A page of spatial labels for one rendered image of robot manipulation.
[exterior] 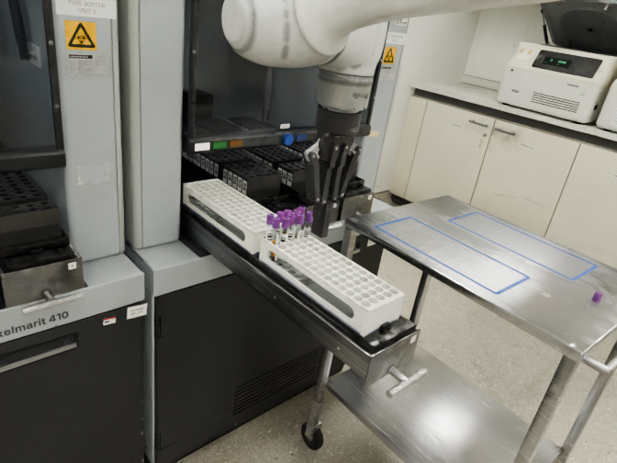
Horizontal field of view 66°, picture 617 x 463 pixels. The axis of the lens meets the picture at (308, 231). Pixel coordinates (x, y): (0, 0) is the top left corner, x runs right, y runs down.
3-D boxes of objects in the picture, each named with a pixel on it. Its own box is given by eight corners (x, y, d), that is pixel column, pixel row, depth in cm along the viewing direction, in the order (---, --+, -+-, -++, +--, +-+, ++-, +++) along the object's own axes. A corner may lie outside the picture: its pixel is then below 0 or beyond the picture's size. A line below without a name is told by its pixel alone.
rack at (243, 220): (181, 207, 119) (182, 183, 116) (216, 200, 125) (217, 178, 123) (252, 259, 100) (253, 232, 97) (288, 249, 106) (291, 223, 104)
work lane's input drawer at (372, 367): (167, 227, 123) (167, 194, 119) (213, 217, 132) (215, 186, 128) (383, 408, 77) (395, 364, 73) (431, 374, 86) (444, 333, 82)
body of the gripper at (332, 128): (338, 113, 75) (328, 170, 79) (373, 111, 80) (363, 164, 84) (306, 102, 80) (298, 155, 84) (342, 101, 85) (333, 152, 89)
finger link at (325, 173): (340, 144, 81) (334, 145, 80) (329, 206, 86) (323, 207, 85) (324, 138, 83) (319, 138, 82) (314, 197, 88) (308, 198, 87)
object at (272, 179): (274, 191, 132) (277, 171, 129) (279, 194, 131) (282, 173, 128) (241, 197, 124) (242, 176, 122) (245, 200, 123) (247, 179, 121)
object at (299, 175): (316, 184, 142) (319, 164, 139) (320, 186, 140) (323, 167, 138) (285, 189, 134) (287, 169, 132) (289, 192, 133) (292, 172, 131)
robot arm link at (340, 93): (385, 78, 78) (377, 114, 80) (345, 67, 83) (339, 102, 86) (346, 77, 72) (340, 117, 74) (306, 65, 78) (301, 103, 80)
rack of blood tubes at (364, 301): (256, 263, 99) (259, 236, 96) (293, 252, 105) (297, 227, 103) (362, 342, 80) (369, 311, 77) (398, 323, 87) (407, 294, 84)
